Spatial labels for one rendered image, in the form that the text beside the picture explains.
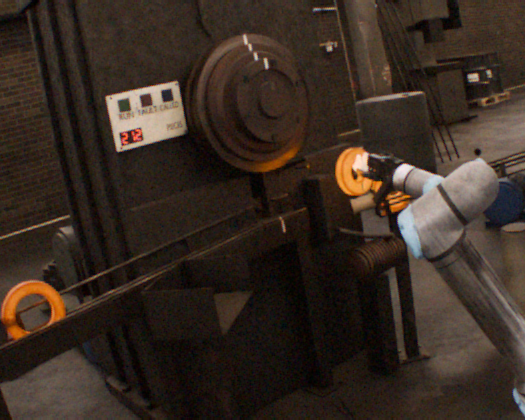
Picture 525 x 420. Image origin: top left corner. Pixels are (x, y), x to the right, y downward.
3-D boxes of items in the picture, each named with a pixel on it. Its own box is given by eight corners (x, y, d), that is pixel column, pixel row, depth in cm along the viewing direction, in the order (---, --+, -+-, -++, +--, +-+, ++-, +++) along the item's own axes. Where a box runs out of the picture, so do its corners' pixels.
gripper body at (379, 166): (380, 149, 198) (408, 159, 189) (379, 174, 202) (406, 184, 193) (365, 154, 194) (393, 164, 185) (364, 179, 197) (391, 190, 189)
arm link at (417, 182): (442, 213, 181) (430, 201, 174) (411, 201, 189) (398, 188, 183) (455, 187, 181) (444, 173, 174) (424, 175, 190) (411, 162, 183)
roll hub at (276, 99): (239, 151, 194) (221, 66, 188) (304, 133, 210) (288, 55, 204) (249, 151, 190) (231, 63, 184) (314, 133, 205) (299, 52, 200)
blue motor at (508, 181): (480, 233, 372) (475, 181, 365) (496, 209, 417) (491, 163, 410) (526, 231, 354) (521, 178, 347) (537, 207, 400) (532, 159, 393)
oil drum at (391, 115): (357, 210, 500) (338, 103, 482) (402, 192, 533) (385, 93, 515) (412, 214, 452) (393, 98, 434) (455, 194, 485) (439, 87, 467)
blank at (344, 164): (330, 157, 200) (337, 156, 198) (361, 143, 209) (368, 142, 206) (342, 201, 204) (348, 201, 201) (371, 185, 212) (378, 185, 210)
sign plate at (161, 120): (116, 151, 189) (105, 96, 186) (185, 133, 204) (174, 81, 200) (119, 151, 187) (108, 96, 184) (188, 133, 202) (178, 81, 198)
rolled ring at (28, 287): (47, 355, 164) (44, 352, 167) (75, 300, 169) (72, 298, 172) (-7, 328, 155) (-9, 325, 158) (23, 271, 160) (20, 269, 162)
